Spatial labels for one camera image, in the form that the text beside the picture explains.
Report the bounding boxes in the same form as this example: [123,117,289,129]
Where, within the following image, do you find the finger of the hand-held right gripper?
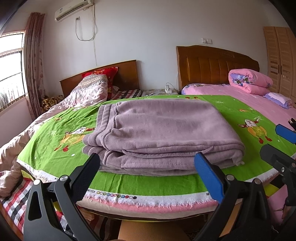
[276,124,296,146]
[259,144,296,186]

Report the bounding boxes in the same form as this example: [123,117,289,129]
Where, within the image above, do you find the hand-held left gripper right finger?
[194,152,272,241]

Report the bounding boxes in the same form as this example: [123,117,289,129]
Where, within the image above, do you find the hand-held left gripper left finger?
[23,153,101,241]

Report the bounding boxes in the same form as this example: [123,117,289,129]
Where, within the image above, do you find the purple pants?
[83,100,246,176]

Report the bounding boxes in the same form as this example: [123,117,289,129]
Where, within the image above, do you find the person's right hand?
[281,205,291,220]

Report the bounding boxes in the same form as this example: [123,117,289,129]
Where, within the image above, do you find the purple and white pillow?
[264,92,293,109]

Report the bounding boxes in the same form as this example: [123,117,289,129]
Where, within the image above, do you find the green printed cloth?
[17,95,296,219]

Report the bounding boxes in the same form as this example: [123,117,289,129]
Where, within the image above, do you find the folded pink floral quilt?
[228,69,273,95]

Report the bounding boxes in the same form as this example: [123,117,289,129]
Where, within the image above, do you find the light wooden wardrobe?
[264,26,296,105]

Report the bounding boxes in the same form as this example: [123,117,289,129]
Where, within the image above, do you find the pink bedsheet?
[181,83,296,230]

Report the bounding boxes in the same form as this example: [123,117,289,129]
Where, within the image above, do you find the brown patterned plush blanket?
[40,95,64,112]

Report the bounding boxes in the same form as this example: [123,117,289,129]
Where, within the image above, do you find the pale pink patterned quilt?
[0,75,109,197]

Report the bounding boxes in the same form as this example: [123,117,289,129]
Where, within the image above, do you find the red plaid bedsheet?
[0,89,141,240]

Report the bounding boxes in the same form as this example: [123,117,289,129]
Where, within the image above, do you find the nightstand with patterned cover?
[141,89,179,97]

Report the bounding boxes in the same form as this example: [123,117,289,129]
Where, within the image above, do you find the large wooden headboard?
[176,45,260,95]

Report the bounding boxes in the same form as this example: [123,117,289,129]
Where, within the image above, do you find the red embroidered pillow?
[81,67,119,99]

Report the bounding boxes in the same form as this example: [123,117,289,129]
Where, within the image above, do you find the small wooden headboard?
[60,60,137,98]

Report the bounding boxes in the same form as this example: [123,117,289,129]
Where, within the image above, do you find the maroon curtain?
[24,12,45,118]

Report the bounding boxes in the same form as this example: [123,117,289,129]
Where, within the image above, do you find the barred window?
[0,32,26,109]

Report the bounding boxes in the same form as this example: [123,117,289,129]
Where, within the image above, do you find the white air conditioner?
[54,0,94,22]

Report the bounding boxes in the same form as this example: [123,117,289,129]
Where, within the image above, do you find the air conditioner power cable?
[76,5,96,65]

